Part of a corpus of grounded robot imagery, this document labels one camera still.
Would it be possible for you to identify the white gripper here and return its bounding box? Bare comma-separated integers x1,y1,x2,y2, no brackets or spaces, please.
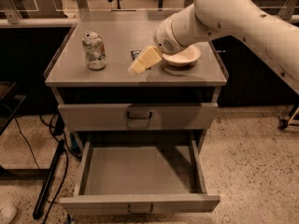
128,16,184,75

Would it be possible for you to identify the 7up soda can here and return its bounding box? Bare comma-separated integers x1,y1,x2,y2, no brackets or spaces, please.
82,31,107,70

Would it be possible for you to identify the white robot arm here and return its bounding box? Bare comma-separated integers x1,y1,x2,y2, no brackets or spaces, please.
129,0,299,92

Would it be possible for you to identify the closed upper grey drawer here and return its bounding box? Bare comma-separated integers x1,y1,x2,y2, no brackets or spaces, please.
58,103,218,132

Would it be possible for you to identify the grey drawer cabinet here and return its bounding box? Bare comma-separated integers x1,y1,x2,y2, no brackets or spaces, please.
43,10,230,217

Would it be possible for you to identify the open middle grey drawer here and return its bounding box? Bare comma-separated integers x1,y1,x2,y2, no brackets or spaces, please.
60,141,221,216

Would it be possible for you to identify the dark blue snack bar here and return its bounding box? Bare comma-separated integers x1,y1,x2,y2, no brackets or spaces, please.
131,50,140,60

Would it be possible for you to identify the white paper bowl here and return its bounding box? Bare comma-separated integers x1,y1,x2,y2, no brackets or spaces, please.
163,45,201,67

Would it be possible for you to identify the black side table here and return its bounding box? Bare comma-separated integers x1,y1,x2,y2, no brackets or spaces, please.
0,81,48,180

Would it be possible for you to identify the black floor stand bar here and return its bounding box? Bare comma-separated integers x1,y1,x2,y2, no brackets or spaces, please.
33,140,64,219

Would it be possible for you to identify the white shoe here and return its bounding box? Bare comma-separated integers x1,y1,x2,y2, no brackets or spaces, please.
0,205,18,224

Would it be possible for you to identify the black floor cable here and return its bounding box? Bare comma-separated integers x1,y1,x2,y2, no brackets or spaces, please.
12,112,70,224

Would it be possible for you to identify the black caster wheel frame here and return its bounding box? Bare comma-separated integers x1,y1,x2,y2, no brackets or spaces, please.
278,105,299,130

